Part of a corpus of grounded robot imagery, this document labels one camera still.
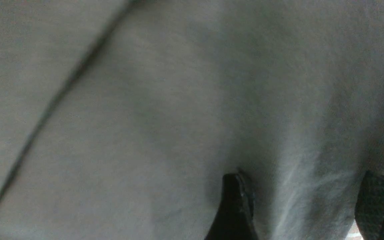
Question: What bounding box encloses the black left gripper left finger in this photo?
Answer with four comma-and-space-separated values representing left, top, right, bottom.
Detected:
205, 171, 258, 240

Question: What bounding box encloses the gray long-sleeve top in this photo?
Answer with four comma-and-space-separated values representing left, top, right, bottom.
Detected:
0, 0, 384, 240

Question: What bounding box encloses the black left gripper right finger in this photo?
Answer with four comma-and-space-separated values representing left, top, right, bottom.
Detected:
355, 171, 384, 240

